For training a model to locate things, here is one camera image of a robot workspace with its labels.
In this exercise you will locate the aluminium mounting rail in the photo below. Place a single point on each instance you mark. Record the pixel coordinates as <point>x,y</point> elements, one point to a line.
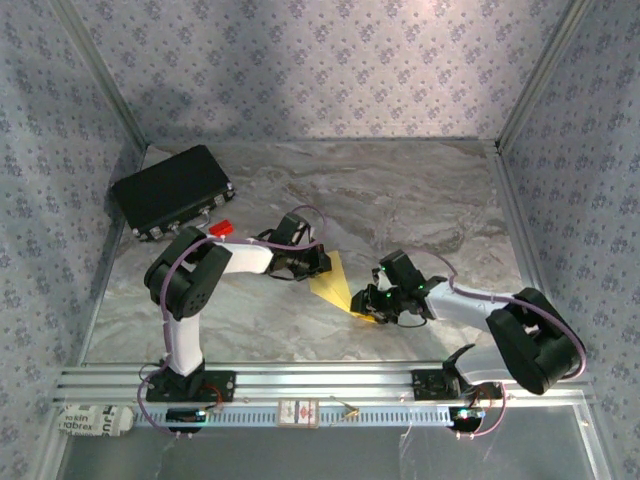
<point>325,382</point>

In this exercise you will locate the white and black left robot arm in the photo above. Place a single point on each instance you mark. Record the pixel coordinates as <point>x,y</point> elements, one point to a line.
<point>190,290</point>

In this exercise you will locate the aluminium side rail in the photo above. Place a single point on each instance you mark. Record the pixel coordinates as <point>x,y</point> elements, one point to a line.
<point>512,200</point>
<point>118,250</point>

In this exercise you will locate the small red block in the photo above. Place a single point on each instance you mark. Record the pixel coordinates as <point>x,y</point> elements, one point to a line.
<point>221,228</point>

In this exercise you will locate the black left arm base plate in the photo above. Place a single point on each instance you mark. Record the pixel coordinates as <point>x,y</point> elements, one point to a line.
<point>225,386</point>

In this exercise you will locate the black left controller board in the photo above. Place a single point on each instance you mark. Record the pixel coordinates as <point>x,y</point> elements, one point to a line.
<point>182,415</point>

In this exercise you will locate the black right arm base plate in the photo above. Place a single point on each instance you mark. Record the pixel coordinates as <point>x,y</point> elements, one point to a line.
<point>422,386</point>

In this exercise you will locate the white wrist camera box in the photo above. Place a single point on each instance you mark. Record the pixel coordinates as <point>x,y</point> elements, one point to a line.
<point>307,234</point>
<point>384,281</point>

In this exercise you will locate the black controller board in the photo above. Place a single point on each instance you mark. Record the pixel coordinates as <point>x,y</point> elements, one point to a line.
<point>467,419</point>
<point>182,415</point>

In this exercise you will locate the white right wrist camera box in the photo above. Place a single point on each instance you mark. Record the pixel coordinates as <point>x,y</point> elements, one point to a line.
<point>384,281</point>

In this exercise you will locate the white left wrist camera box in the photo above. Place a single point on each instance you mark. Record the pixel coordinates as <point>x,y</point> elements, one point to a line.
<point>307,234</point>

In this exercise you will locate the aluminium frame post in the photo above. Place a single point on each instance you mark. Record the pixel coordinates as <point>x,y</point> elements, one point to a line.
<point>106,75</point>
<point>541,75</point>

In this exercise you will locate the white roll with black print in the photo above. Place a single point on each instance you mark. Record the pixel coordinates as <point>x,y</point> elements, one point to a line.
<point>90,421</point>

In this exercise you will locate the thin aluminium edge rail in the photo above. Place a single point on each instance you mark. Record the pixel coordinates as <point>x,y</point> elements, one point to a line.
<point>325,141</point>

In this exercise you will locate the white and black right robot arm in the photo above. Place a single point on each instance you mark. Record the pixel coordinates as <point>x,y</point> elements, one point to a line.
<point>535,350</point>

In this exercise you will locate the white card with red print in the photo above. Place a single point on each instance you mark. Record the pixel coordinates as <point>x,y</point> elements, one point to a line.
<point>298,413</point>

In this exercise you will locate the black right controller board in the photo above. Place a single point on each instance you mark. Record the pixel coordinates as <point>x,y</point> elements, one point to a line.
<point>467,419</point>

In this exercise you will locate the yellow paper sheet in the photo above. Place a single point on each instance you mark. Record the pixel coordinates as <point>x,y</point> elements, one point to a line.
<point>332,285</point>

